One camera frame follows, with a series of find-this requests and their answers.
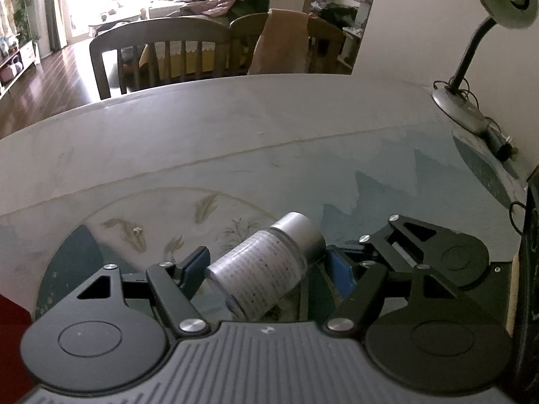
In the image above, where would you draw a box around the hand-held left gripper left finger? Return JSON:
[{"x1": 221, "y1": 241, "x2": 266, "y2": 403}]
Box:
[{"x1": 76, "y1": 247, "x2": 211, "y2": 338}]

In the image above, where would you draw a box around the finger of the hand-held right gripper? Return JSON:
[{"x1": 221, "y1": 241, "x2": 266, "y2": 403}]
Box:
[{"x1": 343, "y1": 214, "x2": 444, "y2": 264}]

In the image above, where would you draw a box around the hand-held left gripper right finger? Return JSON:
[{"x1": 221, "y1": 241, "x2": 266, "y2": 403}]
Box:
[{"x1": 322, "y1": 246, "x2": 457, "y2": 338}]

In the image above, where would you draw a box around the red cardboard box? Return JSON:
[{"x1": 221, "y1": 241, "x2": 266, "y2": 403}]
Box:
[{"x1": 0, "y1": 294, "x2": 37, "y2": 404}]

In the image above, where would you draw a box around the black power adapter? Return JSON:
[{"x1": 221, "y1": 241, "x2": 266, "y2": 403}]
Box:
[{"x1": 484, "y1": 128, "x2": 518, "y2": 162}]

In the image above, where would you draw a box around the desk lamp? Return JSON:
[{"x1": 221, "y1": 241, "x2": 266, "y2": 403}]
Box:
[{"x1": 431, "y1": 0, "x2": 539, "y2": 134}]

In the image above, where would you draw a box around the dark wooden chair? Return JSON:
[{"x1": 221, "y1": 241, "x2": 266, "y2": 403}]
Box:
[
  {"x1": 89, "y1": 15, "x2": 233, "y2": 100},
  {"x1": 229, "y1": 12, "x2": 347, "y2": 75}
]

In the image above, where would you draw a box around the beige towel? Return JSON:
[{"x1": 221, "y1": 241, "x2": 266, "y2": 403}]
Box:
[{"x1": 248, "y1": 8, "x2": 311, "y2": 76}]

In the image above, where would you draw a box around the white coffee table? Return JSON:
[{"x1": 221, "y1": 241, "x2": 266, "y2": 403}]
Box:
[{"x1": 88, "y1": 7, "x2": 142, "y2": 37}]

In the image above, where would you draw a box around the pink patterned blanket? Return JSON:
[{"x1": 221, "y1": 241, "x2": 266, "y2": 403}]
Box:
[{"x1": 184, "y1": 0, "x2": 237, "y2": 18}]

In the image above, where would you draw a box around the wooden tv cabinet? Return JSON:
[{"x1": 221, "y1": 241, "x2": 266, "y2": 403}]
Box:
[{"x1": 0, "y1": 39, "x2": 41, "y2": 96}]

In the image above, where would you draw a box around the grey curtain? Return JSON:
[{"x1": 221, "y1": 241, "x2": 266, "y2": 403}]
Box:
[{"x1": 41, "y1": 0, "x2": 65, "y2": 54}]

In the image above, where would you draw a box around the tall green plant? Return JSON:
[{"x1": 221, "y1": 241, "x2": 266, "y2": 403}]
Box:
[{"x1": 12, "y1": 0, "x2": 37, "y2": 43}]

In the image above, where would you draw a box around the black lamp cable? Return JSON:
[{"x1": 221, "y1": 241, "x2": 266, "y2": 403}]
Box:
[{"x1": 433, "y1": 77, "x2": 528, "y2": 237}]

